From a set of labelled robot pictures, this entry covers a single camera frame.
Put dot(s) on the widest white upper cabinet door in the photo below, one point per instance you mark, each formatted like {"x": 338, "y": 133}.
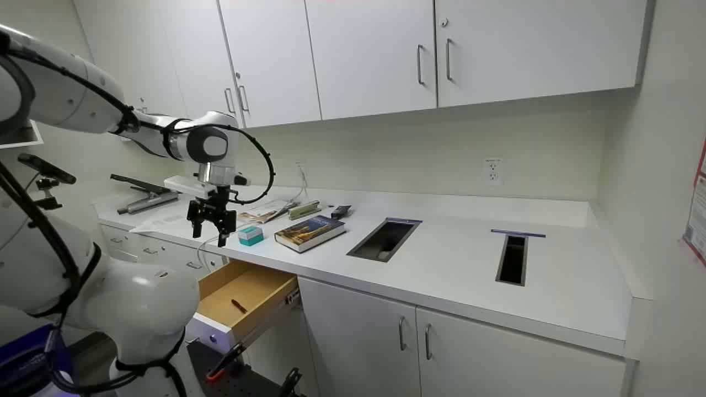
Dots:
{"x": 542, "y": 47}

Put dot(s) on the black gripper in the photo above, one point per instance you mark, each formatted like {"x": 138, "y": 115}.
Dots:
{"x": 213, "y": 207}

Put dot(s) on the narrow countertop slot opening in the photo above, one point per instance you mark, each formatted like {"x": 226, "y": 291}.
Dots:
{"x": 512, "y": 259}

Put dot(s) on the wooden drawer with white front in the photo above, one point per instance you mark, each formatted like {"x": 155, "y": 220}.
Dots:
{"x": 243, "y": 299}

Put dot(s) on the black camera on stand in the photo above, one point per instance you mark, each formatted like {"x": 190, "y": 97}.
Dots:
{"x": 44, "y": 169}

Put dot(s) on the square steel countertop opening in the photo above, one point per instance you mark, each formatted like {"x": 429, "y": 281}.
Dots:
{"x": 385, "y": 239}

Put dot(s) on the small teal box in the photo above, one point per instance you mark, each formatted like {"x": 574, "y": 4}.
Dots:
{"x": 251, "y": 235}

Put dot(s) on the white wall outlet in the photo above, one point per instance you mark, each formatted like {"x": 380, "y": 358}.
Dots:
{"x": 492, "y": 171}

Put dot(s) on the white drawer base cabinet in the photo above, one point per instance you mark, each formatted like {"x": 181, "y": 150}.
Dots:
{"x": 150, "y": 249}

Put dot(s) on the white lower cabinet door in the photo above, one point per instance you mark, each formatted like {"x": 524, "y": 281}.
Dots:
{"x": 514, "y": 364}
{"x": 355, "y": 337}

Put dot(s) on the stack of papers and pens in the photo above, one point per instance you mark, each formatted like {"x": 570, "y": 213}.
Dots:
{"x": 267, "y": 213}

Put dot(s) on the white wall shelf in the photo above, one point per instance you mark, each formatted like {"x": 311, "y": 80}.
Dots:
{"x": 21, "y": 139}

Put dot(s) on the red and black clamp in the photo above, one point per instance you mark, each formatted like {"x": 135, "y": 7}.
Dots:
{"x": 224, "y": 364}

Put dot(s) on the blue strip label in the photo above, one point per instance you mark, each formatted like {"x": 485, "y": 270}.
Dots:
{"x": 519, "y": 233}

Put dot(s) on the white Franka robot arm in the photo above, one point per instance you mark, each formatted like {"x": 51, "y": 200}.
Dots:
{"x": 139, "y": 294}

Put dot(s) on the grey metal tube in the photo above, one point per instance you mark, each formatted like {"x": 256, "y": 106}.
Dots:
{"x": 150, "y": 201}

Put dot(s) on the dark metal bar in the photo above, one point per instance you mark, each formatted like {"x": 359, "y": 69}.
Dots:
{"x": 139, "y": 181}

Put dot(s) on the flat grey-green item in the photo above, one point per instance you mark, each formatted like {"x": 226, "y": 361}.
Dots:
{"x": 302, "y": 211}

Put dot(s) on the hardcover book with dark cover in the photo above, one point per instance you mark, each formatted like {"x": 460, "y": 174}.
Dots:
{"x": 309, "y": 233}

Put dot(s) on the blue bin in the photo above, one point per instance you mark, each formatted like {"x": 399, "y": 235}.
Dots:
{"x": 22, "y": 353}

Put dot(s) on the small black device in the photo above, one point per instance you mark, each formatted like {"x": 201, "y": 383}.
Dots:
{"x": 340, "y": 211}

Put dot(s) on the black platform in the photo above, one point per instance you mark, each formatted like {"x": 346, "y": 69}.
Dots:
{"x": 251, "y": 383}

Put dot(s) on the small black item in drawer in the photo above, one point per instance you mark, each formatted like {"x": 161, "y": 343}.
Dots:
{"x": 239, "y": 305}

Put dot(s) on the red-bordered wall poster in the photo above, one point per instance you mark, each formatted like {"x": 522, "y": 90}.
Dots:
{"x": 696, "y": 217}

